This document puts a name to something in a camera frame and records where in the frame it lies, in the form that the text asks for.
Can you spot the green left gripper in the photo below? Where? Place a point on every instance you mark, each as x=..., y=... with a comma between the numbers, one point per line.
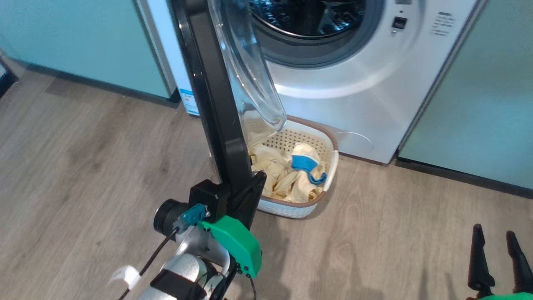
x=237, y=241

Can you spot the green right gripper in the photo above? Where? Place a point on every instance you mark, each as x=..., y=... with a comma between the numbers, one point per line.
x=508, y=297

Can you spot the cream bear print garment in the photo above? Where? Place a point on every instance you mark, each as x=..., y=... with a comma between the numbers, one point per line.
x=270, y=166

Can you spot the cream garment blue trim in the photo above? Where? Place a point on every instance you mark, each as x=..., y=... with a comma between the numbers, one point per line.
x=306, y=164

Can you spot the black washing machine door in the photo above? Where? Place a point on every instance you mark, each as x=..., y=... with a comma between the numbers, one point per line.
x=212, y=104

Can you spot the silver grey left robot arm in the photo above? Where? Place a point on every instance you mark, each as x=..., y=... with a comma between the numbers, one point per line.
x=183, y=266

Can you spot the white front-load washing machine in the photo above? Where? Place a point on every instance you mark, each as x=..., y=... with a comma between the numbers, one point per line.
x=374, y=104

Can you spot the perforated steel washer drum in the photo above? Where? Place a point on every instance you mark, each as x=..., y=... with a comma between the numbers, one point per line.
x=308, y=16

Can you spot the white laundry basket brown rim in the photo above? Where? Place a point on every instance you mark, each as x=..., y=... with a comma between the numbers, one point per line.
x=287, y=210

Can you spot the blue energy label sticker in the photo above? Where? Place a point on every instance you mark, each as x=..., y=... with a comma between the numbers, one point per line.
x=190, y=102

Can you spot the pale green tall cabinet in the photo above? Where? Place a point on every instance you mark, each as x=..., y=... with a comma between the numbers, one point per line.
x=479, y=104

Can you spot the pale green cabinet grey panel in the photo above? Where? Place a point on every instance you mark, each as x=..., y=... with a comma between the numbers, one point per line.
x=83, y=41

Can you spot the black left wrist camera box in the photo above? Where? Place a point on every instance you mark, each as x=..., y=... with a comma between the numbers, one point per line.
x=208, y=198

